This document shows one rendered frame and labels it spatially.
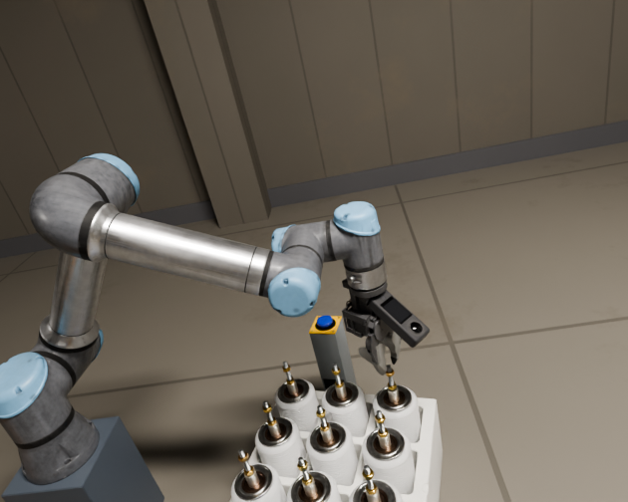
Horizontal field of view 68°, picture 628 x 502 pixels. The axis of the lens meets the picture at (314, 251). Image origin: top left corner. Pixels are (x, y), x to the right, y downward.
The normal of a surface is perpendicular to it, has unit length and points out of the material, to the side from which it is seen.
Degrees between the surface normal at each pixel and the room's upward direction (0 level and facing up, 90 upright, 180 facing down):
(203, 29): 90
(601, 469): 0
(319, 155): 90
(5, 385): 7
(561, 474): 0
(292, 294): 90
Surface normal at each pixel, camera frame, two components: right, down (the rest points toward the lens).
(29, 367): -0.22, -0.80
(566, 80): -0.04, 0.47
